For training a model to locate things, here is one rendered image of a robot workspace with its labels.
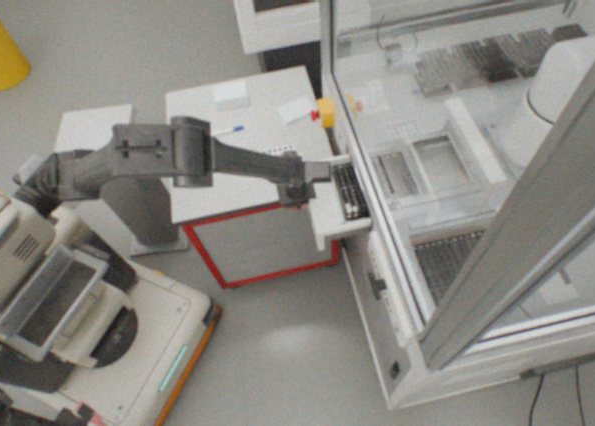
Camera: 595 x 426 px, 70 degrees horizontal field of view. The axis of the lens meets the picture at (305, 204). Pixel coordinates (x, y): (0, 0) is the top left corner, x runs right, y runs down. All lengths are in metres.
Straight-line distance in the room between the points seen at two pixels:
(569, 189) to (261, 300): 1.79
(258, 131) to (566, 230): 1.31
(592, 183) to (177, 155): 0.52
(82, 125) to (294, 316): 1.21
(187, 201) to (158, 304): 0.57
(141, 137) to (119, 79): 2.64
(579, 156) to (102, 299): 1.24
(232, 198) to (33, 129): 2.04
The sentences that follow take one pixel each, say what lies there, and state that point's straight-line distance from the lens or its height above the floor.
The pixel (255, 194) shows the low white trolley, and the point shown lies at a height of 0.76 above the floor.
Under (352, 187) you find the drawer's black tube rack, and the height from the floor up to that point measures 0.90.
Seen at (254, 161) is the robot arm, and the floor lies 1.31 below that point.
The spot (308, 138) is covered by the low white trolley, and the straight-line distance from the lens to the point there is 1.56.
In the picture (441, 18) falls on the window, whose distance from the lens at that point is 0.62.
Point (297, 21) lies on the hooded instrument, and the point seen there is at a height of 0.91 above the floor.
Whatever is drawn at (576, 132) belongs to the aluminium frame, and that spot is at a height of 1.68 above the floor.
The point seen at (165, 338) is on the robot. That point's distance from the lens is 1.84.
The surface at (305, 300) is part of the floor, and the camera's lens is 2.06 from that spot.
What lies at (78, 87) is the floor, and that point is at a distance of 3.39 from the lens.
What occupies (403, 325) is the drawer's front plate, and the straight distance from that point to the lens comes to 1.07.
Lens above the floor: 1.95
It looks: 58 degrees down
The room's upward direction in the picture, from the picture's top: 7 degrees counter-clockwise
